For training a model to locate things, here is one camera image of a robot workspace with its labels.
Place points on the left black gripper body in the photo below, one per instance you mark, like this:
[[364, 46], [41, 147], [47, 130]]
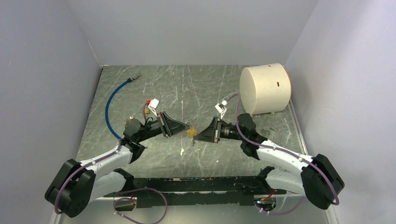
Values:
[[154, 128]]

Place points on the brass padlock with key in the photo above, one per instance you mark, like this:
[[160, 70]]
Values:
[[130, 118]]

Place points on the cream cylindrical container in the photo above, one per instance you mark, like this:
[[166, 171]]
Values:
[[265, 88]]

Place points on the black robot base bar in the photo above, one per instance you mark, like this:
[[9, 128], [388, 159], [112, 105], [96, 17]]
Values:
[[241, 190]]

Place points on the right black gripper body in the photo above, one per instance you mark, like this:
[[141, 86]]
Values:
[[225, 130]]

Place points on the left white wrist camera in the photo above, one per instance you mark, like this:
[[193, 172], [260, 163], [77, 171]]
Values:
[[152, 105]]

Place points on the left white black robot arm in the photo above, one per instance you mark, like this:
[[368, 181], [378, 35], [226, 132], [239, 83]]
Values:
[[77, 183]]

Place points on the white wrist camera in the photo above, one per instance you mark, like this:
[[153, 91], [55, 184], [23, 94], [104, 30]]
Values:
[[152, 105], [221, 108]]

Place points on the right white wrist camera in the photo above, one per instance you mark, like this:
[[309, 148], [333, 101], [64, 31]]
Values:
[[221, 108]]

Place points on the small brass padlock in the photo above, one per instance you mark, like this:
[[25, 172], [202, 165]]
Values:
[[191, 132]]

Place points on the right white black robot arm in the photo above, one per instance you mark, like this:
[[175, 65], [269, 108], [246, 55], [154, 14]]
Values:
[[313, 177]]

